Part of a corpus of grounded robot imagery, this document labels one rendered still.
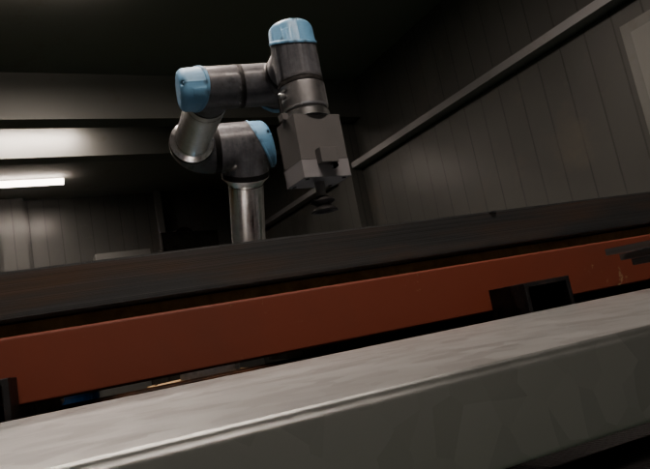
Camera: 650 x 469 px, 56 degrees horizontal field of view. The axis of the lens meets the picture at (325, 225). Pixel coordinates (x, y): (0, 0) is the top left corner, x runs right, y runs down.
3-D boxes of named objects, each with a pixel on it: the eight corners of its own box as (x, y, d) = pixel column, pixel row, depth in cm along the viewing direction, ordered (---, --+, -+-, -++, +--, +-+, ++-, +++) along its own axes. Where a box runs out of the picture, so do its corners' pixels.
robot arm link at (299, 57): (304, 39, 107) (318, 13, 99) (315, 98, 106) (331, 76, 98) (260, 40, 105) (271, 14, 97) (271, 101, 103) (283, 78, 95)
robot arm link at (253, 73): (232, 78, 114) (242, 50, 103) (289, 75, 117) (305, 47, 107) (239, 119, 112) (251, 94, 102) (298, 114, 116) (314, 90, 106)
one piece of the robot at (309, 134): (293, 82, 92) (312, 188, 90) (343, 84, 97) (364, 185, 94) (267, 108, 101) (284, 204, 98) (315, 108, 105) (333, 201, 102)
